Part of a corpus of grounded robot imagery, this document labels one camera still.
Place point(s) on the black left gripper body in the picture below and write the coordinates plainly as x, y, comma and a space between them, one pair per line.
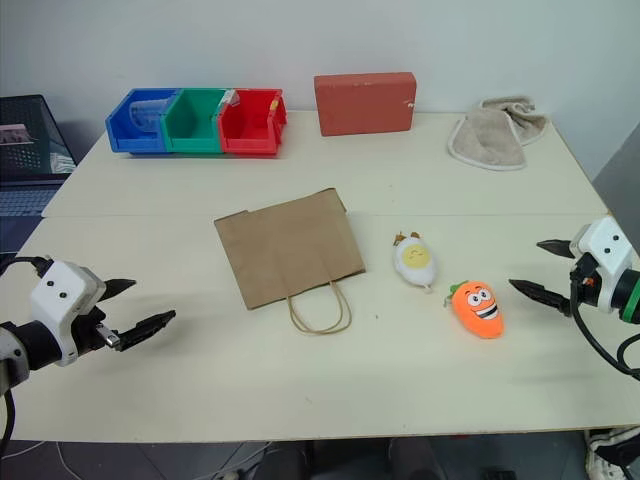
90, 332

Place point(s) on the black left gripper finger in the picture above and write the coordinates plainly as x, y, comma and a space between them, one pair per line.
119, 287
147, 328

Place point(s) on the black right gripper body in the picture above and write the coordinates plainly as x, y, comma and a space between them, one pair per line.
586, 282

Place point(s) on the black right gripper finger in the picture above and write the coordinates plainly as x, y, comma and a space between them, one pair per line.
557, 248
542, 295

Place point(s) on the brown paper bag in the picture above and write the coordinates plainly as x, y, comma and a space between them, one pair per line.
290, 245

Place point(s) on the orange carrot plush toy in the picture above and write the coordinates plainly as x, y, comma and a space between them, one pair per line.
477, 310

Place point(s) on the egg plush toy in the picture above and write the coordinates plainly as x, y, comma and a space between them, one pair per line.
416, 260

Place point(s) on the beige folded towel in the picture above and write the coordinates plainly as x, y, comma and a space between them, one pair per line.
487, 137

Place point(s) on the blue plastic storage bin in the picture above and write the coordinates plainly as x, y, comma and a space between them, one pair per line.
135, 137

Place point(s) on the black mesh basket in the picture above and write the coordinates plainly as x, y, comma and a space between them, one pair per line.
27, 150

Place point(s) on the white sneaker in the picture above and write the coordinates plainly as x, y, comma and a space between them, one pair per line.
607, 452

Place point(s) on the clear plastic cup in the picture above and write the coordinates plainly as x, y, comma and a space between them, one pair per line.
147, 114

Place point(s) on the green plastic storage bin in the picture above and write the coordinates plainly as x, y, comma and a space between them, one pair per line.
192, 127

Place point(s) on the red plastic storage bin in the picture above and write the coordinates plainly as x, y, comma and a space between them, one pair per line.
247, 132

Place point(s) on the clear plastic wrapper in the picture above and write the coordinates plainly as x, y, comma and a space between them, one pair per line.
230, 98

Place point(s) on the red-brown rectangular box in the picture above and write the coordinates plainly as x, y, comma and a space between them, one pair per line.
365, 105

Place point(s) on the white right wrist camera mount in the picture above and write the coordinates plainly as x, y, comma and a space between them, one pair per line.
607, 250

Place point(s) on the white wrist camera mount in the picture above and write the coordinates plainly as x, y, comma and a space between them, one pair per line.
607, 250
60, 295

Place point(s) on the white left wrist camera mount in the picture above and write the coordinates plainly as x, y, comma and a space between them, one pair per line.
60, 295

